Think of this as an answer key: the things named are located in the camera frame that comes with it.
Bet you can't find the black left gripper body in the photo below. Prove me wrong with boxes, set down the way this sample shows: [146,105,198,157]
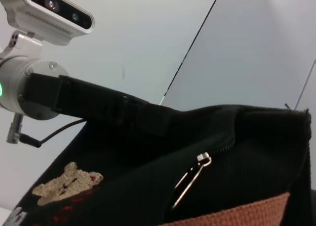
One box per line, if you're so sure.
[24,72,129,129]

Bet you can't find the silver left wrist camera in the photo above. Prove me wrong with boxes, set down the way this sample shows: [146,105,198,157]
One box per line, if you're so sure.
[0,0,96,46]

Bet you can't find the silver metal zipper pull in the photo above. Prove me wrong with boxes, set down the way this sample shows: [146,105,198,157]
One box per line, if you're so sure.
[171,152,213,210]

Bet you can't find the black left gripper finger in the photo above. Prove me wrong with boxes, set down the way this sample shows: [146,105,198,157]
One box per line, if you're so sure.
[118,95,171,137]

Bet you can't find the black food bag orange handles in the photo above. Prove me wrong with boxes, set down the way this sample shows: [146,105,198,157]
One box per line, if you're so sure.
[0,103,313,226]

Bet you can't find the left arm cable silver connector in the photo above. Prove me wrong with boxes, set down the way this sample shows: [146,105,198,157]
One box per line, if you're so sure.
[5,112,87,148]

